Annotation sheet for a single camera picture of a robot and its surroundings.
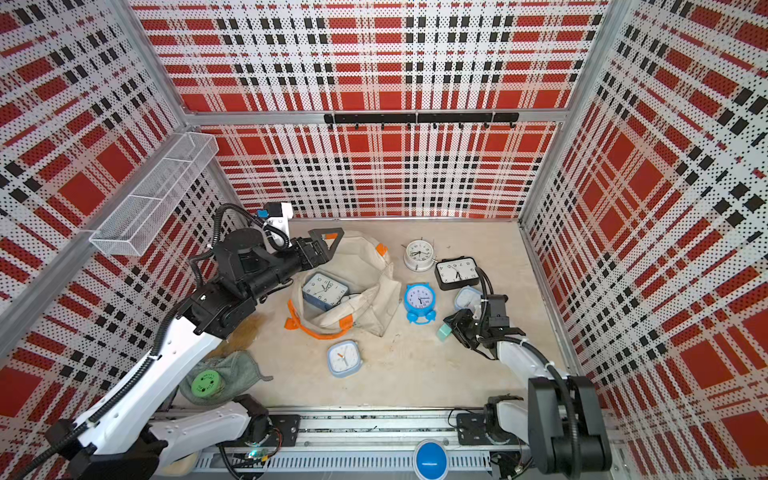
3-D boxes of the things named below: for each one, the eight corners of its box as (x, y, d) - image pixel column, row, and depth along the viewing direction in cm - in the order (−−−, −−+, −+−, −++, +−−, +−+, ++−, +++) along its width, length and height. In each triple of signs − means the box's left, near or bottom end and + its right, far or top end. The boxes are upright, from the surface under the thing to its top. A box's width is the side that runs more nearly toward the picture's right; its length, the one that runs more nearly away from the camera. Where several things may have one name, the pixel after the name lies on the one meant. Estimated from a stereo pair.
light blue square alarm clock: (325, 377, 83) (323, 375, 82) (330, 343, 90) (329, 340, 88) (361, 377, 83) (360, 375, 82) (364, 343, 90) (363, 340, 88)
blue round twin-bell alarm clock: (404, 324, 95) (404, 320, 92) (404, 287, 104) (404, 282, 101) (436, 324, 95) (437, 320, 92) (433, 287, 104) (434, 282, 101)
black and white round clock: (410, 275, 106) (410, 267, 103) (399, 252, 113) (398, 244, 109) (438, 266, 109) (439, 258, 105) (425, 244, 116) (426, 235, 112)
